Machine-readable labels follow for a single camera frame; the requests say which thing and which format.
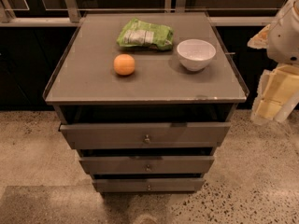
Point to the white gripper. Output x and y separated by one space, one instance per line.
285 40

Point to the grey bottom drawer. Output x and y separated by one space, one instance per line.
148 185

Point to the grey drawer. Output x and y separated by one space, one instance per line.
134 165
144 135
148 185

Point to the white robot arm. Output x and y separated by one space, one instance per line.
283 36

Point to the grey top drawer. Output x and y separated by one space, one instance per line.
144 135

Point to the grey drawer cabinet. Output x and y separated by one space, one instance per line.
85 89

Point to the grey middle drawer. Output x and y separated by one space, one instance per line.
134 165

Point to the white diagonal pole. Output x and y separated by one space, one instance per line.
287 108

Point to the white ceramic bowl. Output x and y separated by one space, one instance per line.
195 54

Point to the green snack bag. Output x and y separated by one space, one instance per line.
137 33

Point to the orange fruit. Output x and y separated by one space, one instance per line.
124 65

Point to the metal railing frame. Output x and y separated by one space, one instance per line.
71 12

